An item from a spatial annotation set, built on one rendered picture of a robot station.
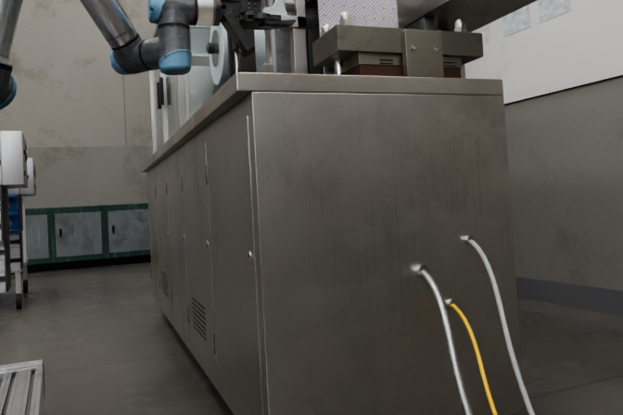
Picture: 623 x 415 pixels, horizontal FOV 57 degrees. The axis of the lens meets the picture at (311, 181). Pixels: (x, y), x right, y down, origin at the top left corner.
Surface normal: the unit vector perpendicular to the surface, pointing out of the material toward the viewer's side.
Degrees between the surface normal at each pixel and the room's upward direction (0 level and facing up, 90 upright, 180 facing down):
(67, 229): 90
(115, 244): 90
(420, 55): 90
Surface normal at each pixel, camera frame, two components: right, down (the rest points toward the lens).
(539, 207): -0.91, 0.04
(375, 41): 0.35, -0.05
